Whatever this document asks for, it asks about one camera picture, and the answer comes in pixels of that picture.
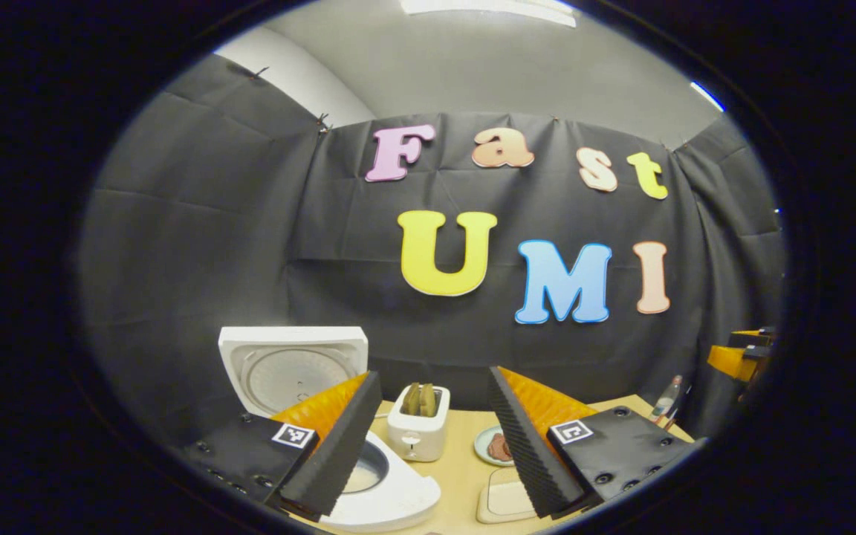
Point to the brown bread slice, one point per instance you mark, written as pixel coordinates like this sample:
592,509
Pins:
429,400
412,400

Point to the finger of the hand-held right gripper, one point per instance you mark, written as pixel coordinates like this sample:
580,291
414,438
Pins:
755,338
733,360

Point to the pale green plate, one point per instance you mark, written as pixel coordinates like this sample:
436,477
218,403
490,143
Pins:
481,446

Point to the long ceiling light panel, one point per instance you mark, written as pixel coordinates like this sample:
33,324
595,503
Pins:
495,7

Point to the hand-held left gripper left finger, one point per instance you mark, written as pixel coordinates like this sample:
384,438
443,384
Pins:
339,453

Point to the brown meat slices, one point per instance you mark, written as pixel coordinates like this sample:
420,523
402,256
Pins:
499,448

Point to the clear glass dish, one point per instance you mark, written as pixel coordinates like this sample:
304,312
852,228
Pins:
487,513

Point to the black backdrop cloth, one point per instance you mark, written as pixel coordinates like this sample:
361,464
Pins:
250,223

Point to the white rice cooker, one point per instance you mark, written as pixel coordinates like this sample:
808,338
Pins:
287,357

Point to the white toaster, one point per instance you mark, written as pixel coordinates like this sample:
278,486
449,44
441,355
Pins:
417,435

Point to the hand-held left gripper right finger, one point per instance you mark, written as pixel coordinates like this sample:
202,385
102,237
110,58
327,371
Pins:
528,453

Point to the clear bottle red label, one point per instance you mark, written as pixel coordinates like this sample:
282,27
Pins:
667,401

